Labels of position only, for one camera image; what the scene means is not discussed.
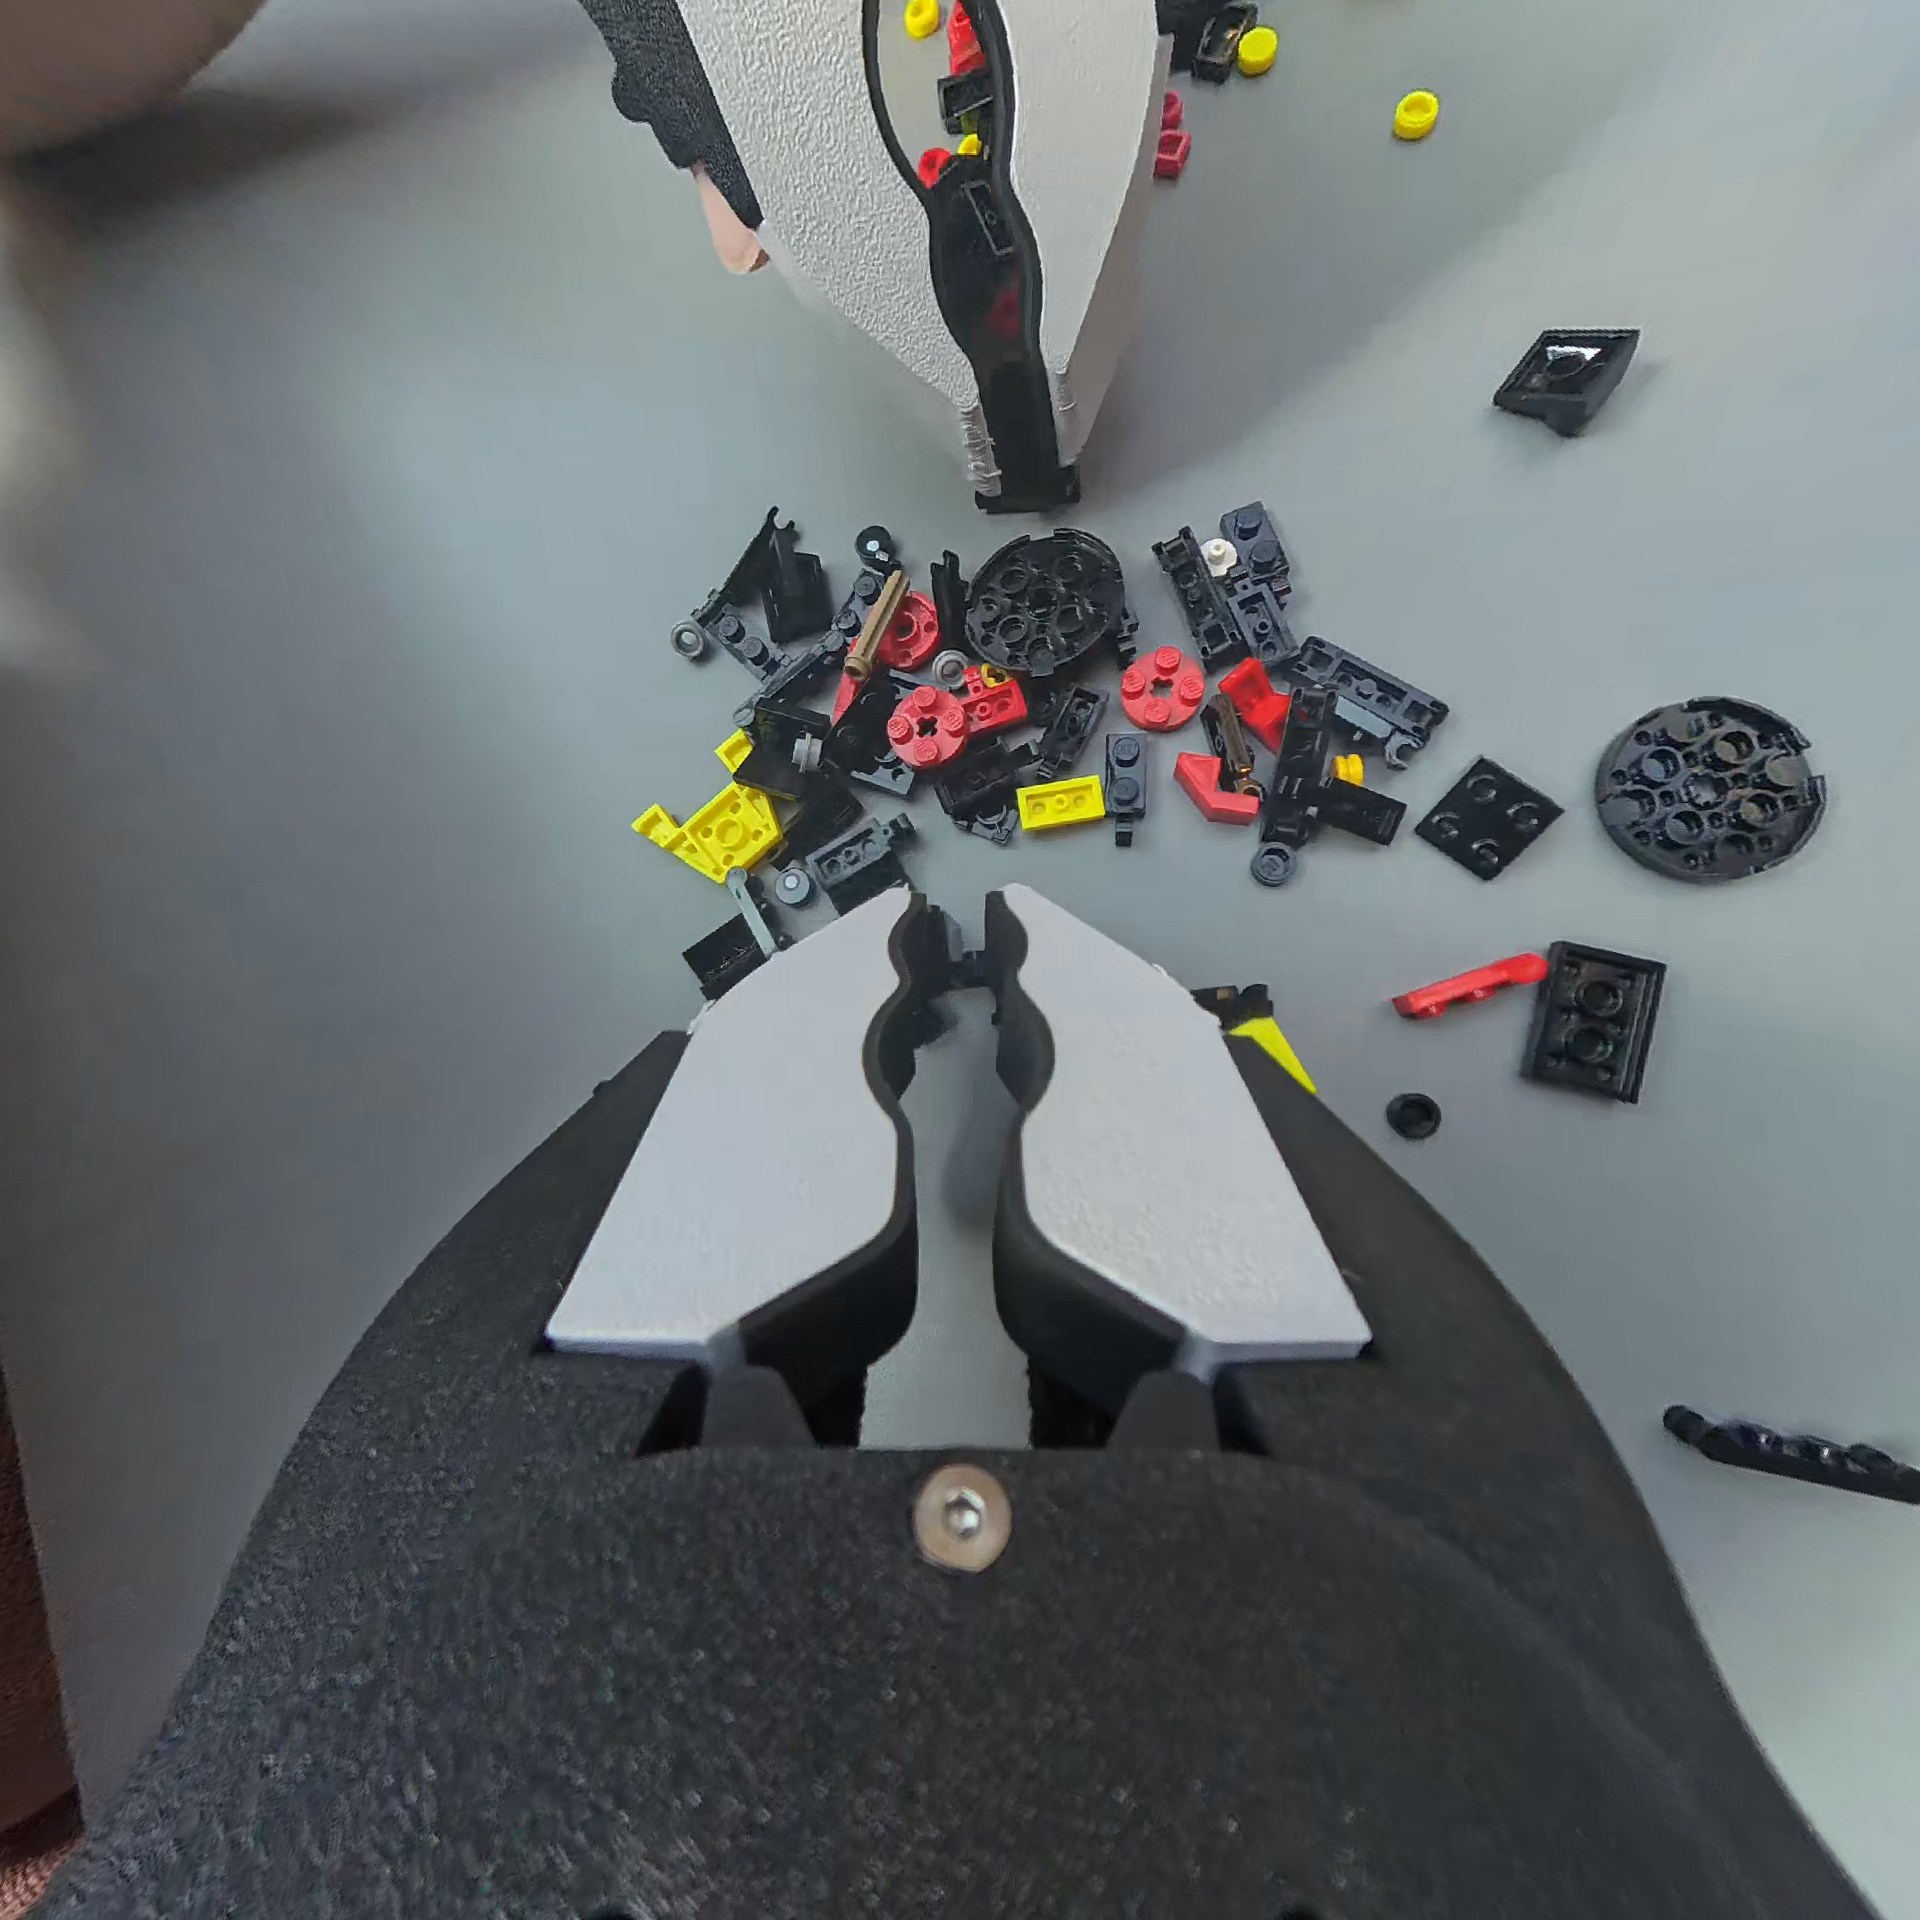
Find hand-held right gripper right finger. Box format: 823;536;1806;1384
982;882;1376;1378

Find yellow flat plate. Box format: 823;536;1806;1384
1228;1009;1319;1098

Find black round plate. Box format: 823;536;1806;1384
1592;695;1828;888

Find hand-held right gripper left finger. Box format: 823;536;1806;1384
544;888;924;1370

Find person's left forearm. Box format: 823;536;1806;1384
0;0;278;160

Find black square plate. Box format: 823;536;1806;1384
1414;755;1565;882

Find pile of small red yellow bricks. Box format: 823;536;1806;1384
901;0;1445;186

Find person's left hand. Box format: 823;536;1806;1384
696;168;775;280

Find black angled brick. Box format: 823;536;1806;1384
1492;327;1641;441

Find grey desk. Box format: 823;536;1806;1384
0;0;1920;1920

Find pile of large black red bricks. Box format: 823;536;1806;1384
631;503;1449;1028

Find black rectangular plate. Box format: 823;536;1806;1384
1519;939;1665;1106

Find long black beam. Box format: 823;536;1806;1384
1661;1402;1920;1507

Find red curved brick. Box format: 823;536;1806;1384
1390;952;1549;1023

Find small black brick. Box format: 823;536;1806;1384
896;897;995;1045

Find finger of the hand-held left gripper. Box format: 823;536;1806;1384
673;0;1023;513
972;0;1177;513

